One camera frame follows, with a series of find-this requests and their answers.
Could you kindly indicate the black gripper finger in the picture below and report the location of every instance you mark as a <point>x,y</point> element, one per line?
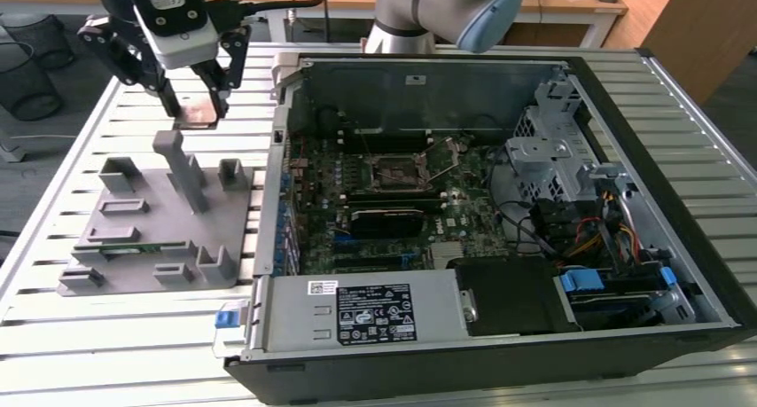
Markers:
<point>238,52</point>
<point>117,61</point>

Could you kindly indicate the silver CPU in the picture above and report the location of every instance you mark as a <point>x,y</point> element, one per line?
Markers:
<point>198,110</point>

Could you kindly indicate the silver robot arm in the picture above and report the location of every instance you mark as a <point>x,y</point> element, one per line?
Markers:
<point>414,12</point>

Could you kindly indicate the CPU socket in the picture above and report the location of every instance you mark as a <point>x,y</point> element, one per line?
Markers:
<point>392,174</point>

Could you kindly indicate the grey case latch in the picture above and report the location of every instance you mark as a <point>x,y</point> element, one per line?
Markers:
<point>284,63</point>

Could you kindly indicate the black mesh waste bin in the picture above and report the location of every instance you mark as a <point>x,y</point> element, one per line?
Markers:
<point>23,83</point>
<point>47,34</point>

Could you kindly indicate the wooden office desk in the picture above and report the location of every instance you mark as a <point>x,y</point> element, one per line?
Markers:
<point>562,8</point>
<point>35,0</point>

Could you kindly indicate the grey parts rack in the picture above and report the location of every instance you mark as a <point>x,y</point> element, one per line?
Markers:
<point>159,194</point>

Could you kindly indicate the black RAM slot row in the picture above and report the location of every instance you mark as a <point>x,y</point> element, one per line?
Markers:
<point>384,136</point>
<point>392,201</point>

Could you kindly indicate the green RAM stick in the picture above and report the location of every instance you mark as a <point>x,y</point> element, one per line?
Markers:
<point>132,248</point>

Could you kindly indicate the black graphics card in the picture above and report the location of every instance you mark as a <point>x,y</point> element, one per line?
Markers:
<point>387,224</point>

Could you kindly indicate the black expansion slot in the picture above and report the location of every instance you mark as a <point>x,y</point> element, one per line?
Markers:
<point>372,261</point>
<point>378,249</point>

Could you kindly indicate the green motherboard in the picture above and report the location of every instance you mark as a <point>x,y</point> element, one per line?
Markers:
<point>473,229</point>

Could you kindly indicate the silver chipset heatsink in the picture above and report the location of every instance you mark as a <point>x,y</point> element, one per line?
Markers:
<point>447,252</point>

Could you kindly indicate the silver drive cage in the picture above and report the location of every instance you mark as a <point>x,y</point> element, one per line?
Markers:
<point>543,167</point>

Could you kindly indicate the silver power supply unit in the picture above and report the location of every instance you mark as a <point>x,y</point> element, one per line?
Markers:
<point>283,309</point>

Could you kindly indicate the blue case latch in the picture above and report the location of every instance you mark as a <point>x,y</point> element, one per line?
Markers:
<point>227,319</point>

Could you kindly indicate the blue disk carrier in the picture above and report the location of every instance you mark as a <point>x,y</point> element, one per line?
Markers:
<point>582,282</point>

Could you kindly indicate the black PC case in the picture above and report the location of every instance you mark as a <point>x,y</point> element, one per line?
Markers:
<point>414,376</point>

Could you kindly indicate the wooden cabinet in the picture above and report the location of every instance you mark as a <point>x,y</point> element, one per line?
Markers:
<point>709,25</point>

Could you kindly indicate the blue plastic clip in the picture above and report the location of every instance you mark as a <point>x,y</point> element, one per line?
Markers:
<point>668,279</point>

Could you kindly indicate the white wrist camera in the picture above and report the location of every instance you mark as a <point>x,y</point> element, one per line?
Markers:
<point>178,39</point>

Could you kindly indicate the silver metal bracket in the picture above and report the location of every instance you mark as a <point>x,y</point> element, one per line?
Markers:
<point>603,172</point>

